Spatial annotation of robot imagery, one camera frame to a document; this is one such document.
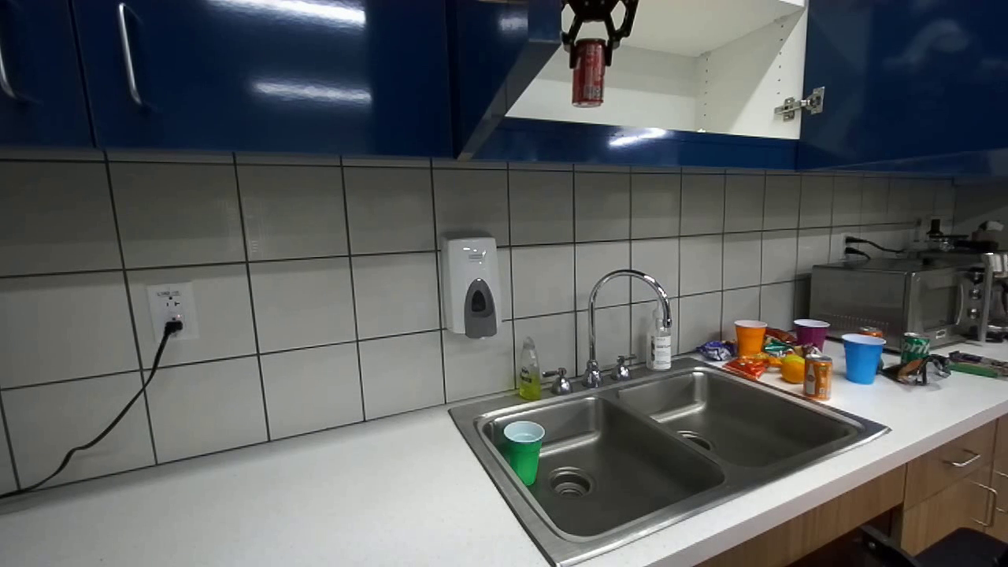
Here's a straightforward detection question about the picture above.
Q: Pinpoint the orange soda can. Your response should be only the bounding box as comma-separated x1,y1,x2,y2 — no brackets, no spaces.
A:
803,351,831,401

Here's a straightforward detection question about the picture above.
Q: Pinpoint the black power cord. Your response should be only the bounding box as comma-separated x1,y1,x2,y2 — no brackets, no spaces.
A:
0,317,190,505

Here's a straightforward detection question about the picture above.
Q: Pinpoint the blue plastic cup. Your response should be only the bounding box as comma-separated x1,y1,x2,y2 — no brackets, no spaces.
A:
843,334,885,385

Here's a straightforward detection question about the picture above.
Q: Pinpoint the open blue cabinet door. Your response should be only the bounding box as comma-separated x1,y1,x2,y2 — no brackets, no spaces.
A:
452,0,560,156

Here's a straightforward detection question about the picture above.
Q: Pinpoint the orange snack bag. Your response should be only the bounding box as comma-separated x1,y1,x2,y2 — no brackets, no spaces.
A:
726,355,769,381

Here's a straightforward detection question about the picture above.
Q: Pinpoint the chrome gooseneck faucet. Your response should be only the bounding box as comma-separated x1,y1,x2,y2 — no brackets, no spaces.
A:
544,269,675,393

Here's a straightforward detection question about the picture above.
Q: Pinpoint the wooden base drawer cabinet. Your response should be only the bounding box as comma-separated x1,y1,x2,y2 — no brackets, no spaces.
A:
702,420,1008,567

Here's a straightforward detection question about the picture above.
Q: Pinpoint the blue cabinet door left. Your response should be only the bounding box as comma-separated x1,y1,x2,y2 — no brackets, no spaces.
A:
74,0,455,156

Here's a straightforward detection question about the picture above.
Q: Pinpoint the stainless steel double sink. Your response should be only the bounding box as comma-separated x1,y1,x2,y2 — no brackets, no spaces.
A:
452,364,885,567

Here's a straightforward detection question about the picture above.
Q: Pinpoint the white wall power outlet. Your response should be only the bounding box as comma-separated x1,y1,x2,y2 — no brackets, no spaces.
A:
148,282,198,341

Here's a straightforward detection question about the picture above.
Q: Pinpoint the white wall soap dispenser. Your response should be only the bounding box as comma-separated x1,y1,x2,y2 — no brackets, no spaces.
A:
441,232,502,341

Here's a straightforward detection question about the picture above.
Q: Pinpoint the silver toaster oven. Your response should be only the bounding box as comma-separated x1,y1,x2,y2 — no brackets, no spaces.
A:
810,256,983,345

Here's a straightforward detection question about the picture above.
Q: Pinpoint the orange plastic cup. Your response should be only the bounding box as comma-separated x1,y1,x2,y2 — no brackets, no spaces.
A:
734,321,766,360

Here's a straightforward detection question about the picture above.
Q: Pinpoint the red cola can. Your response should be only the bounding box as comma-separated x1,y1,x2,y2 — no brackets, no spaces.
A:
573,39,606,106

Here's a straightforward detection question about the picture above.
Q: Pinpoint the green plastic cup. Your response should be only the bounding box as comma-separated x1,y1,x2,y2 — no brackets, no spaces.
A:
503,420,544,488

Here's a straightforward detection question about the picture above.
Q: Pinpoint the green soda can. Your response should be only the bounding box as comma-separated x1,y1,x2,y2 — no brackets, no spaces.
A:
898,332,929,385

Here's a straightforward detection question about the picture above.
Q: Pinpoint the blue snack bag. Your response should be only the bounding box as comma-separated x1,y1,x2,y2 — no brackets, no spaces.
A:
702,336,734,362

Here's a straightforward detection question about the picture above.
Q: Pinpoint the purple plastic cup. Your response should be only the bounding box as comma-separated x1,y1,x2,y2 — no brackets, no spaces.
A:
795,317,828,345

